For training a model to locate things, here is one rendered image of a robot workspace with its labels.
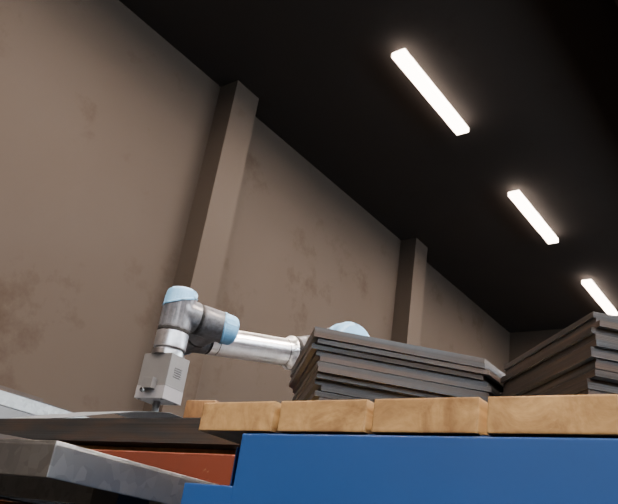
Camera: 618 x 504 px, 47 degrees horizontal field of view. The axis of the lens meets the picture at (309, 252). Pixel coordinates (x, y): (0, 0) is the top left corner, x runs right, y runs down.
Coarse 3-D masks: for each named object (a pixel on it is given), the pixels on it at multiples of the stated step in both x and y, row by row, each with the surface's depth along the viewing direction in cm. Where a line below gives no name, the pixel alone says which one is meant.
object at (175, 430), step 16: (0, 432) 123; (16, 432) 120; (32, 432) 117; (48, 432) 115; (64, 432) 112; (80, 432) 110; (96, 432) 107; (112, 432) 105; (128, 432) 103; (144, 432) 101; (160, 432) 99; (176, 432) 97; (192, 432) 95; (208, 448) 97; (224, 448) 94
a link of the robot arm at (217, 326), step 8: (208, 312) 168; (216, 312) 169; (224, 312) 172; (208, 320) 167; (216, 320) 168; (224, 320) 169; (232, 320) 171; (200, 328) 166; (208, 328) 167; (216, 328) 168; (224, 328) 169; (232, 328) 170; (192, 336) 173; (200, 336) 169; (208, 336) 169; (216, 336) 169; (224, 336) 170; (232, 336) 171; (200, 344) 174; (208, 344) 175; (224, 344) 173
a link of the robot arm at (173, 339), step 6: (162, 330) 161; (168, 330) 161; (174, 330) 161; (156, 336) 162; (162, 336) 161; (168, 336) 160; (174, 336) 161; (180, 336) 161; (186, 336) 163; (156, 342) 161; (162, 342) 160; (168, 342) 160; (174, 342) 160; (180, 342) 161; (186, 342) 163; (168, 348) 160; (174, 348) 160; (180, 348) 161
